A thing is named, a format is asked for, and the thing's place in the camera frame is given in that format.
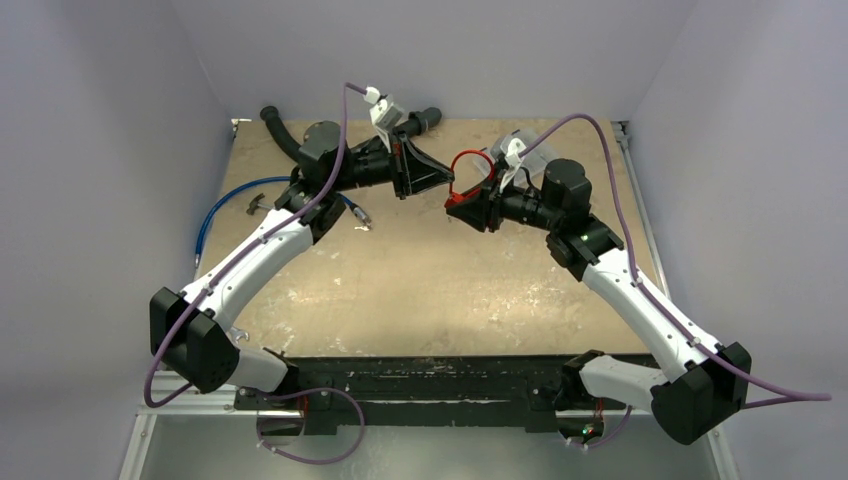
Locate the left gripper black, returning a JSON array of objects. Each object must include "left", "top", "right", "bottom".
[{"left": 331, "top": 127, "right": 455, "bottom": 201}]

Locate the red cable lock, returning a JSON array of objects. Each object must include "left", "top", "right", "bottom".
[{"left": 444, "top": 149, "right": 496, "bottom": 208}]

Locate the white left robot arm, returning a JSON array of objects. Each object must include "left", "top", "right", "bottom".
[{"left": 149, "top": 108, "right": 454, "bottom": 409}]

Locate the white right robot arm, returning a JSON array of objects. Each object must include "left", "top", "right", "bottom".
[{"left": 445, "top": 159, "right": 752, "bottom": 445}]

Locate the clear plastic organizer box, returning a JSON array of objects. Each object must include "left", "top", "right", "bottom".
[{"left": 483, "top": 129, "right": 559, "bottom": 188}]

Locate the small hammer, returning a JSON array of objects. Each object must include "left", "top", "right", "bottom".
[{"left": 245, "top": 193, "right": 283, "bottom": 216}]

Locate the small silver wrench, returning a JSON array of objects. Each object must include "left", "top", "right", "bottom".
[{"left": 228, "top": 327, "right": 250, "bottom": 344}]

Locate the black corrugated hose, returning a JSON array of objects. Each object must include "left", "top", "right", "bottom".
[{"left": 258, "top": 104, "right": 443, "bottom": 164}]

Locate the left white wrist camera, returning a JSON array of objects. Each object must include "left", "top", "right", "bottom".
[{"left": 363, "top": 86, "right": 405, "bottom": 150}]

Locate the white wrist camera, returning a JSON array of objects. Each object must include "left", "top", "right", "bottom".
[
  {"left": 363, "top": 86, "right": 405, "bottom": 150},
  {"left": 493, "top": 135, "right": 526, "bottom": 192}
]

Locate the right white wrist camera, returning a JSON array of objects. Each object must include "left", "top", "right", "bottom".
[{"left": 493, "top": 135, "right": 526, "bottom": 192}]

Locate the blue hose with metal fitting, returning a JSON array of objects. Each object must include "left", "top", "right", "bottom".
[{"left": 193, "top": 176, "right": 374, "bottom": 268}]

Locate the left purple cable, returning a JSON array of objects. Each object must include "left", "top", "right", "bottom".
[{"left": 144, "top": 82, "right": 372, "bottom": 466}]

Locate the purple cable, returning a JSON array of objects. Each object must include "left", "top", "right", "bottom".
[
  {"left": 519, "top": 113, "right": 832, "bottom": 452},
  {"left": 144, "top": 82, "right": 372, "bottom": 466}
]

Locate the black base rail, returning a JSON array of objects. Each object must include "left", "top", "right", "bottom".
[{"left": 201, "top": 354, "right": 624, "bottom": 435}]

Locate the aluminium frame rail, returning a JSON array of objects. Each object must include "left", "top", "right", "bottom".
[{"left": 118, "top": 386, "right": 301, "bottom": 479}]

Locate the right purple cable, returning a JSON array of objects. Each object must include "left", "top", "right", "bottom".
[{"left": 519, "top": 113, "right": 832, "bottom": 452}]

